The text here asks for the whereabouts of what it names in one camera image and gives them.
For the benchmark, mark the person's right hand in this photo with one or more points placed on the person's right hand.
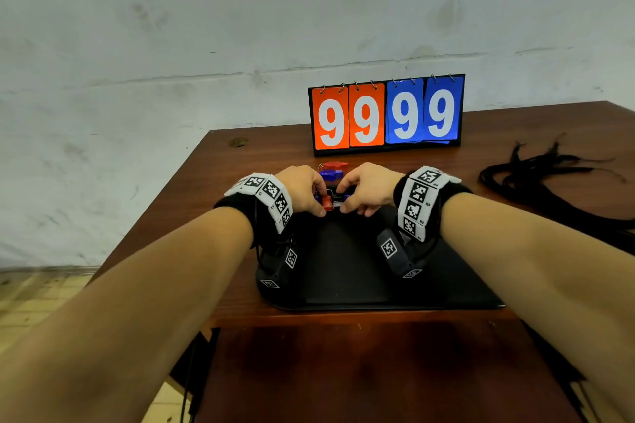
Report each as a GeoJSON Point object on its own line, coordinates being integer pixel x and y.
{"type": "Point", "coordinates": [374, 184]}

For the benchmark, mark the person's left hand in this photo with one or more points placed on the person's left hand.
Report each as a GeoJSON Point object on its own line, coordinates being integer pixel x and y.
{"type": "Point", "coordinates": [302, 187]}

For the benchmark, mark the group of coloured plastic clips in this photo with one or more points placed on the group of coloured plastic clips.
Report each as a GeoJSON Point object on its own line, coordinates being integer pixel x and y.
{"type": "Point", "coordinates": [339, 200]}

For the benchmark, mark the black plastic tray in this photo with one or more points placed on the black plastic tray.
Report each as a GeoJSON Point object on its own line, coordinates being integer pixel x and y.
{"type": "Point", "coordinates": [347, 264]}

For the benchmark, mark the person's right forearm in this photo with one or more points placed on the person's right forearm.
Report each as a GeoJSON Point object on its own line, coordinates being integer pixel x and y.
{"type": "Point", "coordinates": [545, 279]}

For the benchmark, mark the person's left forearm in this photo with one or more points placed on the person's left forearm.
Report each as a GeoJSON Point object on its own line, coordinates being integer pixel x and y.
{"type": "Point", "coordinates": [124, 323]}

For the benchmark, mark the black white marker wristband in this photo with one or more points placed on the black white marker wristband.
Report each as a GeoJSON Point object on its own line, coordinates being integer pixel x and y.
{"type": "Point", "coordinates": [273, 194]}
{"type": "Point", "coordinates": [416, 199]}

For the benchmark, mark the orange blue flip scoreboard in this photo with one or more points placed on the orange blue flip scoreboard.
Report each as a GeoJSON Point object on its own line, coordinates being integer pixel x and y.
{"type": "Point", "coordinates": [387, 115]}

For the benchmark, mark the brown wooden desk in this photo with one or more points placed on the brown wooden desk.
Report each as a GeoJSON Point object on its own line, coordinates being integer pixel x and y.
{"type": "Point", "coordinates": [218, 175]}

